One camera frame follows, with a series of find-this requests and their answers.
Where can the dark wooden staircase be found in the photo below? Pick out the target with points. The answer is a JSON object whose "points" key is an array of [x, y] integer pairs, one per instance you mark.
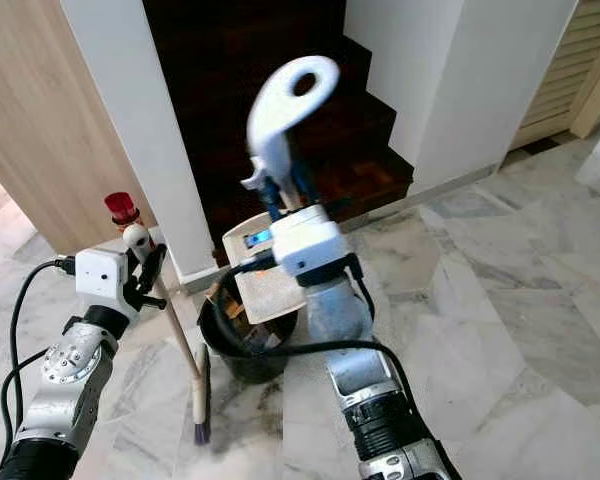
{"points": [[210, 110]]}

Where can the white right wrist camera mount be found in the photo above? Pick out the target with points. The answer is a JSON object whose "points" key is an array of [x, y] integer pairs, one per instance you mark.
{"points": [[312, 242]]}

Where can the copper cardboard box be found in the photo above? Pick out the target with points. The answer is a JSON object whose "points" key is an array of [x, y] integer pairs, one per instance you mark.
{"points": [[228, 305]]}

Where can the beige louvered door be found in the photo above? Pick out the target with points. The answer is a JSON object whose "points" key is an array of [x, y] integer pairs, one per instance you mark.
{"points": [[565, 70]]}

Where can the black round trash bin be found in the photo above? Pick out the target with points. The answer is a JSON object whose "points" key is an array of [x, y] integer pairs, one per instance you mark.
{"points": [[245, 365]]}

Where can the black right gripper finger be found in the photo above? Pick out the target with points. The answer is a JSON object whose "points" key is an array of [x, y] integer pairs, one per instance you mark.
{"points": [[272, 195], [307, 188]]}

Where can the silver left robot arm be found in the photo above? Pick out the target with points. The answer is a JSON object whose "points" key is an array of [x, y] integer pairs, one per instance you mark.
{"points": [[65, 385]]}

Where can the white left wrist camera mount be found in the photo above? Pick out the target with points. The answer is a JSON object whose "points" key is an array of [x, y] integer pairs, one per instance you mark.
{"points": [[98, 277]]}

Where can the wooden stick broom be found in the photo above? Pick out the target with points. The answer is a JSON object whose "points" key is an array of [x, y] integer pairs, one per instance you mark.
{"points": [[190, 365]]}

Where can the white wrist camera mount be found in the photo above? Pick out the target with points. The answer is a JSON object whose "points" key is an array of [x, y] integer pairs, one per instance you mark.
{"points": [[98, 277], [312, 242]]}

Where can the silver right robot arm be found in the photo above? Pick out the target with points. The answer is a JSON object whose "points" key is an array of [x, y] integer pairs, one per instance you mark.
{"points": [[375, 400]]}

